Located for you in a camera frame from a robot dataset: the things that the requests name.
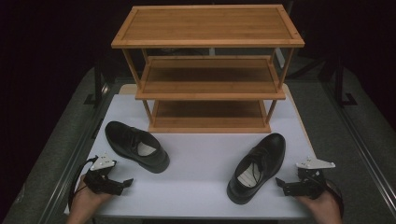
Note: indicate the person's left hand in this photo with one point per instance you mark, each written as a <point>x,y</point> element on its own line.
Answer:
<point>84,205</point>

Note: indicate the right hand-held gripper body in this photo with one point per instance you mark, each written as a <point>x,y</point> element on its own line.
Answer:
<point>311,183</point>

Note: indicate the wooden three-tier shoe rack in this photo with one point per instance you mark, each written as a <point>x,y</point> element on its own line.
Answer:
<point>208,27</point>

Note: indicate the black metal stand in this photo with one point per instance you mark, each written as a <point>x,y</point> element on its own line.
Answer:
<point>97,84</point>
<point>342,84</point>

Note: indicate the black leather shoe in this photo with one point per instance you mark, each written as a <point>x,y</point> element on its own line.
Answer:
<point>267,152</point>
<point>130,141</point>

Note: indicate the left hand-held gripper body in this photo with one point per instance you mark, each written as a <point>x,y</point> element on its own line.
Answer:
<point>98,179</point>

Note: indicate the person's right hand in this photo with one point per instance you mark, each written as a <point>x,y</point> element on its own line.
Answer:
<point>323,208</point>

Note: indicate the metal frame rail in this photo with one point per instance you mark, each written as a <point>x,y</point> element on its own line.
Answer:
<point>364,149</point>
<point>71,174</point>

